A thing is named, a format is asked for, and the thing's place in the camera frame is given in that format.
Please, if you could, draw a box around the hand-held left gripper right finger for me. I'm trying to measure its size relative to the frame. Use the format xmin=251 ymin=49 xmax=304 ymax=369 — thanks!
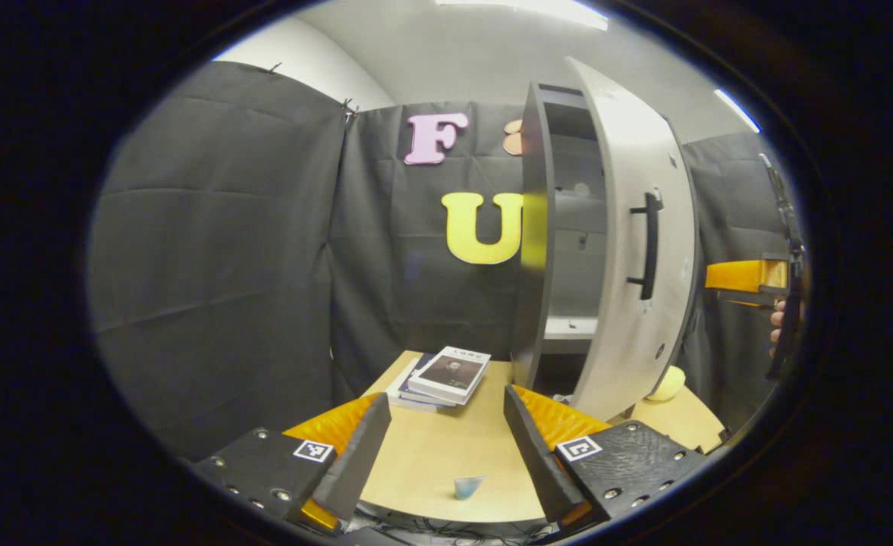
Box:
xmin=503 ymin=384 xmax=709 ymax=532

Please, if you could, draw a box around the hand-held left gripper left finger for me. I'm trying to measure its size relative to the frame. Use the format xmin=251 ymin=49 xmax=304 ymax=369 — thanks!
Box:
xmin=188 ymin=392 xmax=392 ymax=532

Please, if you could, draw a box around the black cabinet door handle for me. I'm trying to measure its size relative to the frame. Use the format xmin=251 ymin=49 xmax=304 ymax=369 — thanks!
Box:
xmin=626 ymin=189 xmax=665 ymax=301

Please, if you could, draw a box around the light grey cabinet door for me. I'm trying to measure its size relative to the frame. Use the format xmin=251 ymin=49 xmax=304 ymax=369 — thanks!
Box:
xmin=564 ymin=56 xmax=699 ymax=422

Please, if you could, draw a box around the dark grey cabinet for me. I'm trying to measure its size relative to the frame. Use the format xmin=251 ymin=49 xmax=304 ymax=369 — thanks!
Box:
xmin=510 ymin=82 xmax=608 ymax=397

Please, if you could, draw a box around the white cabinet shelf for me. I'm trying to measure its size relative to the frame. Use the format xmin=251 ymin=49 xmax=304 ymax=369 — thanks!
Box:
xmin=544 ymin=316 xmax=599 ymax=341

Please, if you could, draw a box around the plain white book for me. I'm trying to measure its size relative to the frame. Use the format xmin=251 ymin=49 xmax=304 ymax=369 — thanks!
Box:
xmin=385 ymin=366 xmax=451 ymax=415

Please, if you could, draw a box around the blue cover book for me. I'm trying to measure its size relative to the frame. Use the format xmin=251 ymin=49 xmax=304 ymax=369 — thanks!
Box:
xmin=397 ymin=353 xmax=458 ymax=409

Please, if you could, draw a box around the white book with portrait cover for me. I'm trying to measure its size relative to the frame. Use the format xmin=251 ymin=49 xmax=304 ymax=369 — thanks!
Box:
xmin=407 ymin=346 xmax=493 ymax=407

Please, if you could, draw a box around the yellow sponge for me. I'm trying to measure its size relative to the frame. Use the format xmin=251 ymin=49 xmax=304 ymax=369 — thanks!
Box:
xmin=643 ymin=365 xmax=687 ymax=403

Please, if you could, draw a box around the small ceiling light panel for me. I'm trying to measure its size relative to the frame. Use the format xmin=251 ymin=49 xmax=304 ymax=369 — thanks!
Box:
xmin=714 ymin=88 xmax=763 ymax=135

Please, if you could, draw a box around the black backdrop cloth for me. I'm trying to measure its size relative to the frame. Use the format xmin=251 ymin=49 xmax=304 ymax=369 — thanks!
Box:
xmin=86 ymin=61 xmax=805 ymax=463

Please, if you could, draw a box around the large ceiling light panel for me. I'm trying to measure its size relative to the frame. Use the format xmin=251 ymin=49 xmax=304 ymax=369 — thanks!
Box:
xmin=435 ymin=0 xmax=612 ymax=33

